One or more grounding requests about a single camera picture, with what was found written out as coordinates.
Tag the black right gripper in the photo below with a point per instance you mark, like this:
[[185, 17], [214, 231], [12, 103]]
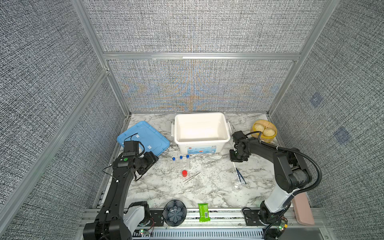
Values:
[[232, 158]]

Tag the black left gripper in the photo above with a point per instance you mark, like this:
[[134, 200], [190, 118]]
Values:
[[151, 159]]

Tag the small clear glass dish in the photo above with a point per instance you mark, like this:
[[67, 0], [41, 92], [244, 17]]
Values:
[[238, 186]]

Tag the white plastic storage bin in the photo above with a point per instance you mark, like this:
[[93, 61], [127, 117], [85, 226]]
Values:
[[202, 133]]

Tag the clear test tube rack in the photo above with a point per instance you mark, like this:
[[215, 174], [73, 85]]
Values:
[[177, 161]]

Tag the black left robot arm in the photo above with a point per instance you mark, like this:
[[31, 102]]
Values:
[[109, 223]]

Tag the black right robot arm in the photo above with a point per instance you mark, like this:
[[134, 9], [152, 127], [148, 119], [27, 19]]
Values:
[[291, 172]]

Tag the blue plastic bin lid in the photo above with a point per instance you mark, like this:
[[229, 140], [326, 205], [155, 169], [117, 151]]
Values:
[[143, 132]]

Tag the left steamed bun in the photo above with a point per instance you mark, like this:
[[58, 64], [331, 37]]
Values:
[[258, 127]]

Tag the steamed bun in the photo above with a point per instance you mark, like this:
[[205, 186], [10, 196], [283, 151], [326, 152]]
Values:
[[268, 132], [258, 127]]

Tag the right steamed bun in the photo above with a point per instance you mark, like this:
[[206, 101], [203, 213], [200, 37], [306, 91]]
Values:
[[268, 132]]

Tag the bamboo steamer basket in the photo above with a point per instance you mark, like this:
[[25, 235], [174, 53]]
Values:
[[266, 124]]

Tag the metal tweezers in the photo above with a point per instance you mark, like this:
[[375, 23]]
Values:
[[191, 178]]

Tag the pink pouch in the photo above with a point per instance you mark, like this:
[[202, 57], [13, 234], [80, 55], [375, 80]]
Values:
[[302, 210]]

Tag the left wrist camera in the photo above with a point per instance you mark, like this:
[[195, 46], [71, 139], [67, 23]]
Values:
[[131, 148]]

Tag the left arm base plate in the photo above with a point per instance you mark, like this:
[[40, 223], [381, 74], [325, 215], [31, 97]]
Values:
[[153, 218]]

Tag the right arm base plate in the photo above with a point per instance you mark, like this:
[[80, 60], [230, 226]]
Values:
[[251, 217]]

